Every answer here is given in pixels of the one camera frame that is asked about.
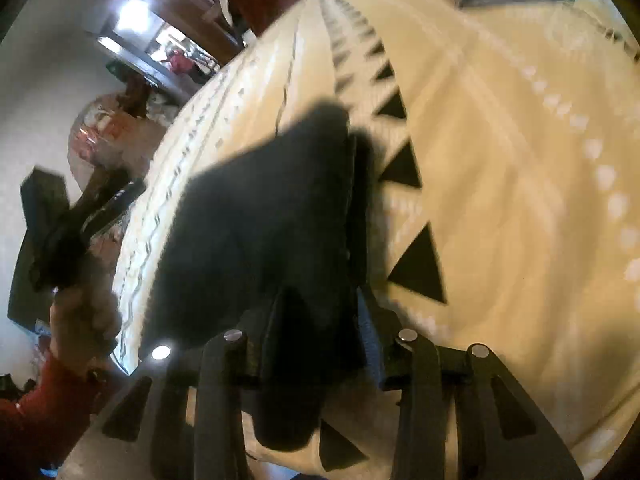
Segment red sleeved left forearm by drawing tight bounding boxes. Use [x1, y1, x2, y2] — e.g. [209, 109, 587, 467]
[1, 356, 100, 479]

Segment patterned cream bed sheet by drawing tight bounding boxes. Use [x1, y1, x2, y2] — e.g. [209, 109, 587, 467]
[113, 0, 639, 479]

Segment person's left hand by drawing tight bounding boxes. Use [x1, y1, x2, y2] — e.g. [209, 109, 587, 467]
[50, 255, 122, 377]

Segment black pants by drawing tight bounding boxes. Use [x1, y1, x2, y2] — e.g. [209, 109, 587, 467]
[139, 102, 371, 451]

